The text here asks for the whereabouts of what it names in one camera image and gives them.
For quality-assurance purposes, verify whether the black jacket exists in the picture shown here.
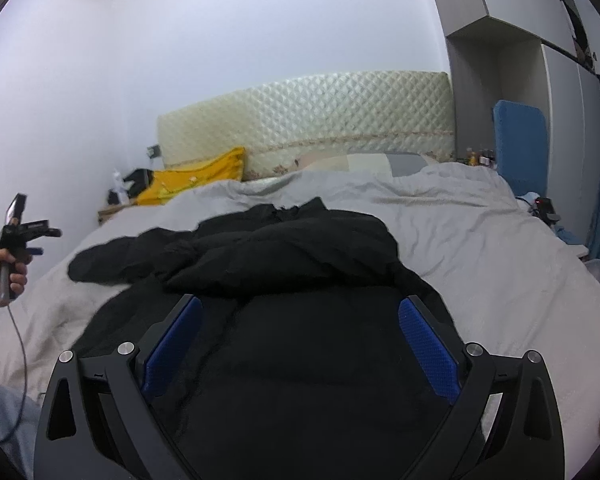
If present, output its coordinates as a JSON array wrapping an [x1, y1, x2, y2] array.
[[67, 196, 486, 480]]

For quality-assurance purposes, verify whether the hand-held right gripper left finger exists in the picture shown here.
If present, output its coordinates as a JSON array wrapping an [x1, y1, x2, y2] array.
[[32, 294, 204, 480]]

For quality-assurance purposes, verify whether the grey beige patchwork pillow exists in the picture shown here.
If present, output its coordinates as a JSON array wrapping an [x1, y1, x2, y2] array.
[[300, 151, 438, 178]]

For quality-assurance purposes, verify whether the black tripod device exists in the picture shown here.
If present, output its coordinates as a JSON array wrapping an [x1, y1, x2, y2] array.
[[532, 197, 563, 223]]

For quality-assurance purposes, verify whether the person's left hand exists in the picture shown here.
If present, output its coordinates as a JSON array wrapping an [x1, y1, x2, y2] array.
[[0, 250, 33, 308]]

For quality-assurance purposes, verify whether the black bag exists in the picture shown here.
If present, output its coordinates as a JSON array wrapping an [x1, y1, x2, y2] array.
[[122, 169, 154, 196]]

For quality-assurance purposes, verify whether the grey bed sheet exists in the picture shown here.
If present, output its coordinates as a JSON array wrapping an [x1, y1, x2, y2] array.
[[0, 162, 600, 480]]

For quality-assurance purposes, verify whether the grey white wardrobe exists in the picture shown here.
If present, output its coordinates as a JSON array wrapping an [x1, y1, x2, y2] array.
[[420, 0, 600, 261]]

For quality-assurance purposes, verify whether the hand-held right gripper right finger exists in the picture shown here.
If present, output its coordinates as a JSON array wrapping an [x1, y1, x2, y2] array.
[[397, 295, 566, 480]]

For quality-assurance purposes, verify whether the blue chair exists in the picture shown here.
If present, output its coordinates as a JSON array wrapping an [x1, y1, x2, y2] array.
[[491, 100, 549, 198]]

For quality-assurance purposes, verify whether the cream quilted headboard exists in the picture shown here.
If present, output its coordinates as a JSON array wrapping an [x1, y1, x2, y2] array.
[[156, 71, 455, 181]]

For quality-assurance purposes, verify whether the blue cloth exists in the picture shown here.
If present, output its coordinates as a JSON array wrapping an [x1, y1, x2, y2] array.
[[554, 225, 582, 247]]

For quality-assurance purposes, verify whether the white plastic bottle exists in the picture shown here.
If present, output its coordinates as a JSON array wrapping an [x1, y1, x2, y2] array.
[[111, 171, 131, 206]]

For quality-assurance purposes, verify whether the row of small bottles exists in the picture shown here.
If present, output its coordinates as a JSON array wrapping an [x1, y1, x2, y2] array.
[[465, 147, 496, 167]]

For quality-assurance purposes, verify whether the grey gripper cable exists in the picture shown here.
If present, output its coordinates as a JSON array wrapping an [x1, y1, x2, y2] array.
[[0, 302, 31, 445]]

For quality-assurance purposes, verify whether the wooden nightstand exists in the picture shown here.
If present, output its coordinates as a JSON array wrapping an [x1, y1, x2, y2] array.
[[97, 204, 137, 226]]

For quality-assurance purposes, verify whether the person's jeans leg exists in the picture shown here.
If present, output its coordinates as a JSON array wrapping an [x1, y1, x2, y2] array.
[[0, 382, 43, 480]]

